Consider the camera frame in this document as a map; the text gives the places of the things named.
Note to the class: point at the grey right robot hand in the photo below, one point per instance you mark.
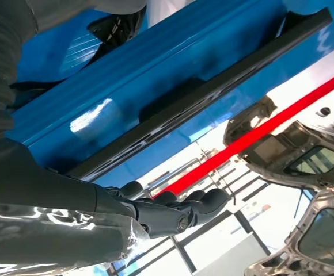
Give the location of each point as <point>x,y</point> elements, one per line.
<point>40,213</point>

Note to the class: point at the blue metal shelf rack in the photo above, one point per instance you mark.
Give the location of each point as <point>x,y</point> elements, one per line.
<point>184,49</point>

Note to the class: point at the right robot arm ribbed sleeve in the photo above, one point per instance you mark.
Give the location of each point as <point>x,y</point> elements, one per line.
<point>0,76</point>

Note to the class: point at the blue plastic bin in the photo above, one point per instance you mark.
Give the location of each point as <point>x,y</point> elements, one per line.
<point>75,53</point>

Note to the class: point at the red barrier belt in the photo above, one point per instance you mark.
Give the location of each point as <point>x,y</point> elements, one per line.
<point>242,143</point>

